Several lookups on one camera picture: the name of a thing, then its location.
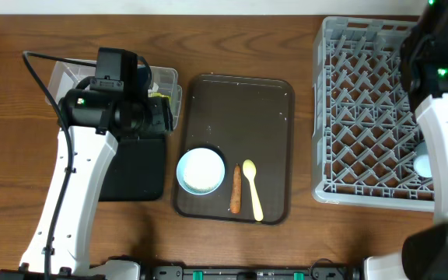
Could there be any brown serving tray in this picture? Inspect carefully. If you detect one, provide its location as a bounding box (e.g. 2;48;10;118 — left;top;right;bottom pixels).
172;75;295;225

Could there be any grey dishwasher rack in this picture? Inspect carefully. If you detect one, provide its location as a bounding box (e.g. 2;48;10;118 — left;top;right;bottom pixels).
312;16;435;212

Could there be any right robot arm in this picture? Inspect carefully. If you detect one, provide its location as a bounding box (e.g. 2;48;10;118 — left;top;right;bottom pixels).
359;0;448;279

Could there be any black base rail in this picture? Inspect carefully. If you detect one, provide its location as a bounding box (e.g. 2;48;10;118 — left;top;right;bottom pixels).
137;263;364;280

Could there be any yellow plastic spoon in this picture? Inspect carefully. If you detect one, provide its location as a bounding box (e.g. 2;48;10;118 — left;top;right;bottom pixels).
242;159;264;222

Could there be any light blue cup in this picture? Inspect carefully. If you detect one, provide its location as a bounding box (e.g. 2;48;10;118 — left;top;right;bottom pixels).
413;142;432;178

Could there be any light blue rice bowl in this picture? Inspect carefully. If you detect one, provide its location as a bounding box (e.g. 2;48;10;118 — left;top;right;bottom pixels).
176;148;226;195

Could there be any dark blue plate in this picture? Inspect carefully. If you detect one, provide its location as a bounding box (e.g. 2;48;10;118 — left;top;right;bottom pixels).
137;65;152;92

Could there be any black tray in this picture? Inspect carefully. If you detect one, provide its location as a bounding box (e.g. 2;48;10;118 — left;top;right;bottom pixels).
100;135;166;201

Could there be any clear plastic waste bin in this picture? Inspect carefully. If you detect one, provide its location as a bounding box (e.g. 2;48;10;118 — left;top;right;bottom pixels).
47;61;182;128

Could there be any carrot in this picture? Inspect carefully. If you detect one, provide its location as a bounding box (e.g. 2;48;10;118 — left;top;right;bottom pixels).
229;164;242;214

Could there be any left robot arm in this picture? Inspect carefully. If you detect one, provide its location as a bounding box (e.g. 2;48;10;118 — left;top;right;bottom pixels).
0;47;173;280

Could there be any green yellow snack wrapper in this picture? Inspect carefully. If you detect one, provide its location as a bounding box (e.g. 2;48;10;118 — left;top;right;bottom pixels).
148;92;171;101

